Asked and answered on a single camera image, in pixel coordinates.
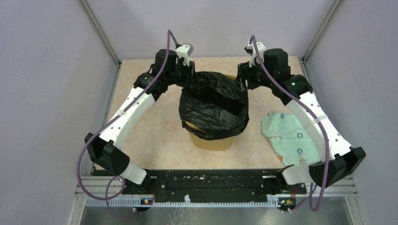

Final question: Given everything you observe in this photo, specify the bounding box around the left aluminium frame post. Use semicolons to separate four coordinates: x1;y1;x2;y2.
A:
78;0;121;68

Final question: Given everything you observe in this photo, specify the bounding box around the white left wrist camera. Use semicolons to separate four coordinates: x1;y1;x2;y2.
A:
175;43;194;66

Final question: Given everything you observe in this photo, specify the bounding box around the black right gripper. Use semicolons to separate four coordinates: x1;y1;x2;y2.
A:
234;56;275;91

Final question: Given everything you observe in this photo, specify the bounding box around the yellow ribbed trash bin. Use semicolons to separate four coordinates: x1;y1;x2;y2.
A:
185;74;238;152

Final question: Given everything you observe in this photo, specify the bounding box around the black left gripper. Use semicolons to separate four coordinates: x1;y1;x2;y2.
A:
166;58;200;89

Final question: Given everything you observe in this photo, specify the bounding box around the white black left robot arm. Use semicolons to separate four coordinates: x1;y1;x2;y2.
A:
85;43;195;194

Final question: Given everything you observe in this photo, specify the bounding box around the light green patterned cloth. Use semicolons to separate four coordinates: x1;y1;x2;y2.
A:
261;113;320;166

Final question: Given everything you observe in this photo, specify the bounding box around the aluminium frame post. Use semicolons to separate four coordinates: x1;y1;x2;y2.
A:
302;0;345;64
78;0;121;68

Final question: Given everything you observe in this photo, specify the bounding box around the black plastic trash bag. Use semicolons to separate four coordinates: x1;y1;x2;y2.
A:
178;70;250;141

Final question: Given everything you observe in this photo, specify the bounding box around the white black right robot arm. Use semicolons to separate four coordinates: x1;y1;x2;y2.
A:
237;46;366;193

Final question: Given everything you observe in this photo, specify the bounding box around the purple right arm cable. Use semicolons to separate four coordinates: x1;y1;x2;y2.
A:
248;35;331;213

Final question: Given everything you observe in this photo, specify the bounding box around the grey slotted cable duct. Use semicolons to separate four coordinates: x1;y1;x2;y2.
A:
86;196;281;208

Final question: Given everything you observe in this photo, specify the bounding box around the right aluminium frame post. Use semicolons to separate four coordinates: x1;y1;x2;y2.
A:
302;0;345;64

